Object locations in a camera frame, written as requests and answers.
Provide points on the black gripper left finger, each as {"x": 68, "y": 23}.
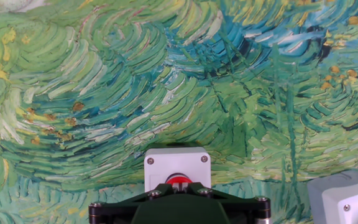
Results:
{"x": 120, "y": 208}

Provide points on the white black box red button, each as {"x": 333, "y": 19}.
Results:
{"x": 176, "y": 165}

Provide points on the green blue painting cloth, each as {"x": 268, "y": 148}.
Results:
{"x": 135, "y": 77}

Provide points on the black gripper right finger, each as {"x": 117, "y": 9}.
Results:
{"x": 247, "y": 208}

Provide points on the grey box green button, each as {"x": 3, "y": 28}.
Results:
{"x": 343, "y": 196}

